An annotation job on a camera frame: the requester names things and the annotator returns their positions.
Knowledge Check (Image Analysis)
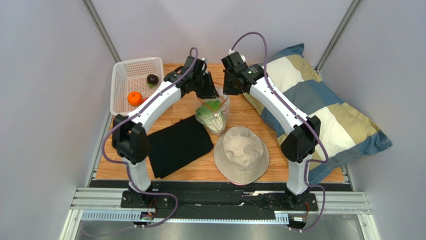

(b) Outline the fake orange fruit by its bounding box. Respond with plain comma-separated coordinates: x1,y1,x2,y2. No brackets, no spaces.
127,91,144,107

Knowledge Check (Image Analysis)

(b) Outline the beige bucket hat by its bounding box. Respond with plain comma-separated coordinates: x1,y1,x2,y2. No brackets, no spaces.
214,126,270,186

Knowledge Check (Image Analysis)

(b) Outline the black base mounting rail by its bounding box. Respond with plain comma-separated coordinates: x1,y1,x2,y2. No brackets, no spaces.
69,179,372,226

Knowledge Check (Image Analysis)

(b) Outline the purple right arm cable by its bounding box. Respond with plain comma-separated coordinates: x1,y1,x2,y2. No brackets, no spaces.
230,31,330,233

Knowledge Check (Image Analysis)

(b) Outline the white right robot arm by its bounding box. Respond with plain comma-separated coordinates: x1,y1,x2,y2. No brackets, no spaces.
221,50,321,209

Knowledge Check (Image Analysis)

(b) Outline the fake pale cabbage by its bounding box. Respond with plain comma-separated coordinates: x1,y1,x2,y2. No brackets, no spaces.
195,107,226,134

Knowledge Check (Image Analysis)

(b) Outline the white plastic basket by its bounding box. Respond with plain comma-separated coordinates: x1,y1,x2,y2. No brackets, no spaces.
109,56,165,115

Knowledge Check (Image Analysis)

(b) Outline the black folded cloth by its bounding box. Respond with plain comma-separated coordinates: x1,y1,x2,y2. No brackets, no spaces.
148,115,214,179

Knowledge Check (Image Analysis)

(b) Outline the clear orange zip top bag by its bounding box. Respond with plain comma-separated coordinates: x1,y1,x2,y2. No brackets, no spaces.
194,82,231,135

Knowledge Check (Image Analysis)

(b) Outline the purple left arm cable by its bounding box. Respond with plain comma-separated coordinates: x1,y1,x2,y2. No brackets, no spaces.
101,46,200,229

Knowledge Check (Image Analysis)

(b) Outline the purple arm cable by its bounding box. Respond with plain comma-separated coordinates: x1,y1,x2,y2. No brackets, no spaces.
101,46,200,229
230,31,330,233

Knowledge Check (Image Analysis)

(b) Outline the fake green lettuce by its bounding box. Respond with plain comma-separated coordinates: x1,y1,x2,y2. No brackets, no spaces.
202,99,222,112

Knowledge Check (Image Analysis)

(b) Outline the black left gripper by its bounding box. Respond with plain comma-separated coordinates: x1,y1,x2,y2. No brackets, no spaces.
193,72,221,101

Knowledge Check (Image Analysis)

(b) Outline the fake dark purple eggplant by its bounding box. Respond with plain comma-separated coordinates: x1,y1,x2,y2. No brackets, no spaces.
146,74,160,88

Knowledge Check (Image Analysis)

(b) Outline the blue beige checked pillow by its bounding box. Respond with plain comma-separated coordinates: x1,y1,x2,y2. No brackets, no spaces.
241,43,393,186

